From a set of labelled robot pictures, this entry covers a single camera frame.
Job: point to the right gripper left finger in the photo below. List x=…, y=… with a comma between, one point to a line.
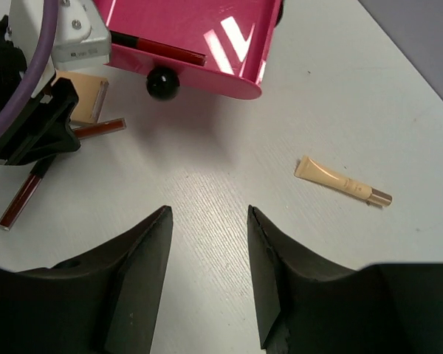
x=105, y=300

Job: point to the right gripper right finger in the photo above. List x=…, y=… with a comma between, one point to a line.
x=305, y=303

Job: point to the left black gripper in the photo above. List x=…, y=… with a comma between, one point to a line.
x=41, y=129

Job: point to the red lip gloss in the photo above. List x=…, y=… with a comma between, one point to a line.
x=24, y=194
x=100, y=128

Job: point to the red lip gloss tube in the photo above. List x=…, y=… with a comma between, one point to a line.
x=157, y=48

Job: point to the beige concealer tube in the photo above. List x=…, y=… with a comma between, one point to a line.
x=310, y=170

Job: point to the pink top drawer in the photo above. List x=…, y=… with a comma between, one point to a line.
x=235, y=37

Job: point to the beige powder compact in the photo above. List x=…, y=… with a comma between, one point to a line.
x=91, y=91

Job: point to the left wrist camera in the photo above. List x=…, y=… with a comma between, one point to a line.
x=82, y=39

